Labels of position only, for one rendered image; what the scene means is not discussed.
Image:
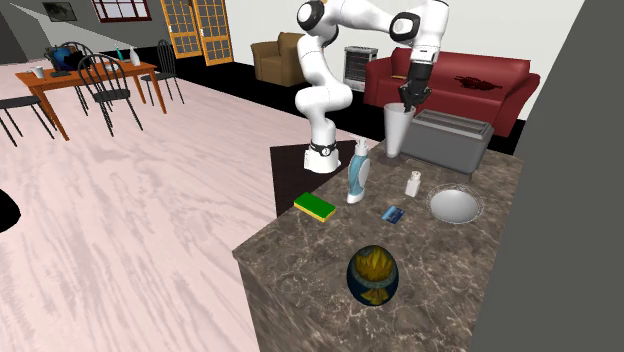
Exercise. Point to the black spindle chair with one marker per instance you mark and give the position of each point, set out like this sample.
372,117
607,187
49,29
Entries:
108,95
19,102
78,48
166,75

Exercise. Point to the brown armchair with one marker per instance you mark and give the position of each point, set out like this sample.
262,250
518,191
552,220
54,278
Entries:
275,63

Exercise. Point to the blue card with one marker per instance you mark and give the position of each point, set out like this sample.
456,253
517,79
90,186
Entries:
393,214

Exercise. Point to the blue and white spray bottle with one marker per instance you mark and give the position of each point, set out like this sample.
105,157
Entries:
358,173

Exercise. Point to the green and yellow sponge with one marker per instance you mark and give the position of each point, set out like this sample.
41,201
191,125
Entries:
314,206

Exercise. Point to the red sofa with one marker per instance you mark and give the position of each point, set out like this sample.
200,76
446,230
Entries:
487,97

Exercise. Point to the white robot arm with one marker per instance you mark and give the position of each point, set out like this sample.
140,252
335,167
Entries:
322,100

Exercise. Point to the blue and gold egg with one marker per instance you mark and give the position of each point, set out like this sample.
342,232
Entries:
373,275

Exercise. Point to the tall white vase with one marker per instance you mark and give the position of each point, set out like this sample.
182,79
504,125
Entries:
397,131

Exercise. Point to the red framed window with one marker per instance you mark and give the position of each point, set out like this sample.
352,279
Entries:
121,10

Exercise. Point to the orange wooden dining table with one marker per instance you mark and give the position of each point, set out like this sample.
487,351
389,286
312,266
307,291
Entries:
53,82

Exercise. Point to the orange glazed door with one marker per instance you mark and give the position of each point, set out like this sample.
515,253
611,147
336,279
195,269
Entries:
179,29
214,34

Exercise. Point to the white salt shaker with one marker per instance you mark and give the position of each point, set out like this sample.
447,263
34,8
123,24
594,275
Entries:
413,186

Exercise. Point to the dark wall picture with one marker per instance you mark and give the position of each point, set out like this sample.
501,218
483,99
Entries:
59,11

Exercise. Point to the grey toaster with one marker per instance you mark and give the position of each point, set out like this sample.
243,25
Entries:
443,144

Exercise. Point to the dark robot stand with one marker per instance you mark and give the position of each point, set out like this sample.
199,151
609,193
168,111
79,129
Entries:
292,175

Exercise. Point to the silver bowl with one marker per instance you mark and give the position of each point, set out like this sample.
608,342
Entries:
454,204

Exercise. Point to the white heater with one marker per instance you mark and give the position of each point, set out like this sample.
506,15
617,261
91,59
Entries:
358,66

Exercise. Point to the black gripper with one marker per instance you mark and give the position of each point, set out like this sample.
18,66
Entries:
419,75

